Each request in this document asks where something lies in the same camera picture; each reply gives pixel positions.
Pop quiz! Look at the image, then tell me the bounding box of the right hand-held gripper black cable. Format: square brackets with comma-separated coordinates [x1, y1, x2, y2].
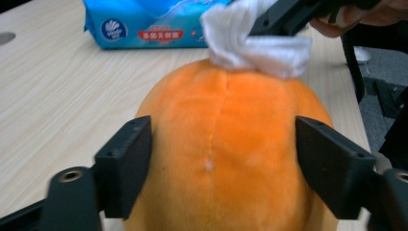
[341, 33, 367, 104]

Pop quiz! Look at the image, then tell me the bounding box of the orange plush toy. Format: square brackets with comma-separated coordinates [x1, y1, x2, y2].
[123, 59, 340, 231]

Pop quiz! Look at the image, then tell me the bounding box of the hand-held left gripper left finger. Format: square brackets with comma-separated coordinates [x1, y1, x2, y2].
[93, 115, 153, 221]

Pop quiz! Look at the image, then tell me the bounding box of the blue wet wipes pack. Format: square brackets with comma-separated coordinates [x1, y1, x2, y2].
[82, 0, 236, 50]

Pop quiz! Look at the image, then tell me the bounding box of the small white object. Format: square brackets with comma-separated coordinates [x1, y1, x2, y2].
[353, 45, 373, 64]

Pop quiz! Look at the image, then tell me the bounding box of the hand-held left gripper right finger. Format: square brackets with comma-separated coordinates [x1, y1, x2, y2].
[293, 115, 378, 221]

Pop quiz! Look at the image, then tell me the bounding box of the white wet wipe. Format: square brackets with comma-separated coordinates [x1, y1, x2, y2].
[199, 0, 313, 80]

